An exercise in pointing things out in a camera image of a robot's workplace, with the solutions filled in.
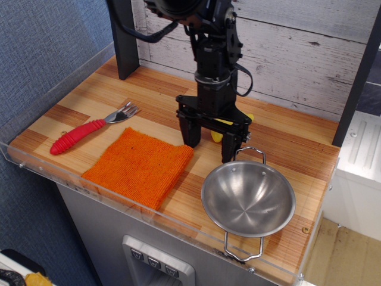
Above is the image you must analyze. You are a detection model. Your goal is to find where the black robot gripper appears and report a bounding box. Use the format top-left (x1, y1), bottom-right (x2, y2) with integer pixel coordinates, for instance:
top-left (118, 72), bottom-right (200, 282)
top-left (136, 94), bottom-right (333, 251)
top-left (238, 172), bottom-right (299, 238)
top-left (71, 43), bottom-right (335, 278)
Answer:
top-left (176, 79), bottom-right (251, 163)

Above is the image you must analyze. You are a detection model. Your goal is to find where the yellow toy banana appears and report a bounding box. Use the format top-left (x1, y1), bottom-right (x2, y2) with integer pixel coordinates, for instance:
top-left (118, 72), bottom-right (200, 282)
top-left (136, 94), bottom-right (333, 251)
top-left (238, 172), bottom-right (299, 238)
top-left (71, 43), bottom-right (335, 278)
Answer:
top-left (211, 113), bottom-right (254, 143)

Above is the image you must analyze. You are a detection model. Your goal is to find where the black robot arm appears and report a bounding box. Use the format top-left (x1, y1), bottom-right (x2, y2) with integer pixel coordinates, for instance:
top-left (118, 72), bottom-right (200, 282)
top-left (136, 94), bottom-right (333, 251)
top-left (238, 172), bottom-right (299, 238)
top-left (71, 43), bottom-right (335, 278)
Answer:
top-left (146, 1), bottom-right (252, 163)

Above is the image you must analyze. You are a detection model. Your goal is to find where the clear acrylic table guard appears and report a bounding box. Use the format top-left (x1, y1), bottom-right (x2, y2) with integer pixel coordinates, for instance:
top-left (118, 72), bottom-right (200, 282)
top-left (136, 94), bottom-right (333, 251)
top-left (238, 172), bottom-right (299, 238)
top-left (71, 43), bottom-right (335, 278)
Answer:
top-left (1, 51), bottom-right (339, 285)

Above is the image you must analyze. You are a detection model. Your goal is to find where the orange folded cloth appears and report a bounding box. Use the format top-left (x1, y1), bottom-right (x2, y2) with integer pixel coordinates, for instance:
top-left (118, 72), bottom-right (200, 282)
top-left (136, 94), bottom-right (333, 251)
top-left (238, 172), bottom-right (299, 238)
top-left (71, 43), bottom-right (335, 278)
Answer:
top-left (82, 128), bottom-right (193, 211)

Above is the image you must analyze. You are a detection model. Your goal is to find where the grey cabinet with dispenser panel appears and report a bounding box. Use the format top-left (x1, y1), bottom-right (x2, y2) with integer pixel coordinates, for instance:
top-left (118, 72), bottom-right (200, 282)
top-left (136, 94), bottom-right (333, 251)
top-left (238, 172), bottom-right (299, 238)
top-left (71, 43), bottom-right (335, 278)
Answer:
top-left (58, 185), bottom-right (273, 285)

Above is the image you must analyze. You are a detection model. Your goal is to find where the white ribbed side unit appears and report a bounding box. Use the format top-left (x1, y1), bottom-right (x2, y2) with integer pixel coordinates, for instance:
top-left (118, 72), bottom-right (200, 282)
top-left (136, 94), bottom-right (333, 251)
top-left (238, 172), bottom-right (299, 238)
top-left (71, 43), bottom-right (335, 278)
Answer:
top-left (323, 111), bottom-right (380, 240)

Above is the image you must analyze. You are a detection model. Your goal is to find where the stainless steel two-handled bowl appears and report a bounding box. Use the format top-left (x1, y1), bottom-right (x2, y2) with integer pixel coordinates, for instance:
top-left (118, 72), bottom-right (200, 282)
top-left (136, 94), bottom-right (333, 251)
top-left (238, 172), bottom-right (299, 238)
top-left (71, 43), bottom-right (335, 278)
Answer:
top-left (201, 148), bottom-right (296, 263)

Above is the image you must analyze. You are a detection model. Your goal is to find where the red handled metal fork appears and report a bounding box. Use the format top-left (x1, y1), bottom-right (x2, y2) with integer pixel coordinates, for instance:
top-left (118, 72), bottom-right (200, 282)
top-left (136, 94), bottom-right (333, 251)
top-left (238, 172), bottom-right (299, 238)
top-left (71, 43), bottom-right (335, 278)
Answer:
top-left (49, 101), bottom-right (139, 155)

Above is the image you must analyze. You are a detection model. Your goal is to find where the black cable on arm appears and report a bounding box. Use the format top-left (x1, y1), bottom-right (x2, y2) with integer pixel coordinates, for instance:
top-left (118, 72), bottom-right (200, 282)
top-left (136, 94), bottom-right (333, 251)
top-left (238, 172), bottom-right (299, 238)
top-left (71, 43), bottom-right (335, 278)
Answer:
top-left (114, 8), bottom-right (254, 98)

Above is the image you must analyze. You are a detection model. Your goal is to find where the black vertical post left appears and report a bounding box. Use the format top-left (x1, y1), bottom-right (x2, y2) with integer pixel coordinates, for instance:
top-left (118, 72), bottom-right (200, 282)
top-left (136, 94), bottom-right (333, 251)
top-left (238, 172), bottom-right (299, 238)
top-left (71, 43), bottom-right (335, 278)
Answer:
top-left (108, 1), bottom-right (140, 80)

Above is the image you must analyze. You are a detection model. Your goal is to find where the black vertical post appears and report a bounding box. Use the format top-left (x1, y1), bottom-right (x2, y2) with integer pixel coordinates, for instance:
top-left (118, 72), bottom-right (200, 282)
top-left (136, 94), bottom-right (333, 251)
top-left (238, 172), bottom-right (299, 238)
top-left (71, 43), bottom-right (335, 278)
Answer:
top-left (332, 0), bottom-right (381, 147)
top-left (108, 1), bottom-right (140, 80)

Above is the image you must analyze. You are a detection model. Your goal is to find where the black vertical post right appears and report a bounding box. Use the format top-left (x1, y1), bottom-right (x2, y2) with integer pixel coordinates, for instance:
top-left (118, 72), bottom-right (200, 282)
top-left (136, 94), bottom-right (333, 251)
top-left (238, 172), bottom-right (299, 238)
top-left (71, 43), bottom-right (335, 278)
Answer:
top-left (332, 0), bottom-right (381, 147)

